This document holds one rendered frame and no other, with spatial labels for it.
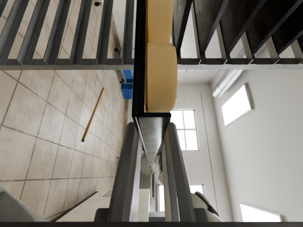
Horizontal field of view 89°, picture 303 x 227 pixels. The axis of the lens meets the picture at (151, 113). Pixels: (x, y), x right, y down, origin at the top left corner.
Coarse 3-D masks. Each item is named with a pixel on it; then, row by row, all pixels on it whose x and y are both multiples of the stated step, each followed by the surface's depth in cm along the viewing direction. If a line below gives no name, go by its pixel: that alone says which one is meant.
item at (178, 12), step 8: (176, 0) 50; (184, 0) 38; (192, 0) 36; (176, 8) 50; (184, 8) 38; (176, 16) 50; (184, 16) 40; (176, 24) 50; (184, 24) 42; (176, 32) 50; (184, 32) 45; (176, 40) 50; (176, 48) 51
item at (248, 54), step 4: (244, 32) 58; (244, 36) 58; (244, 40) 58; (244, 44) 58; (248, 44) 55; (244, 48) 58; (248, 48) 55; (248, 52) 55; (248, 56) 55; (252, 56) 54; (248, 60) 55; (252, 60) 54; (248, 64) 56; (252, 64) 56; (256, 64) 56
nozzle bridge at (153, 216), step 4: (152, 212) 144; (156, 212) 144; (160, 212) 144; (164, 212) 143; (148, 216) 135; (152, 216) 134; (156, 216) 134; (160, 216) 134; (164, 216) 134; (148, 220) 132; (152, 220) 132; (156, 220) 132; (160, 220) 132; (164, 220) 132
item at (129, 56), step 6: (126, 0) 63; (132, 0) 66; (126, 6) 62; (132, 6) 65; (126, 12) 62; (132, 12) 64; (126, 18) 62; (132, 18) 63; (126, 24) 62; (132, 24) 62; (126, 30) 61; (132, 30) 61; (126, 36) 60; (132, 36) 60; (126, 42) 59; (132, 42) 59; (126, 48) 58; (126, 54) 57; (126, 60) 56
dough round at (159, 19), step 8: (152, 0) 11; (160, 0) 11; (168, 0) 11; (152, 8) 11; (160, 8) 11; (168, 8) 11; (152, 16) 11; (160, 16) 11; (168, 16) 11; (152, 24) 11; (160, 24) 11; (168, 24) 11; (152, 32) 12; (160, 32) 12; (168, 32) 12; (152, 40) 12; (160, 40) 12; (168, 40) 12
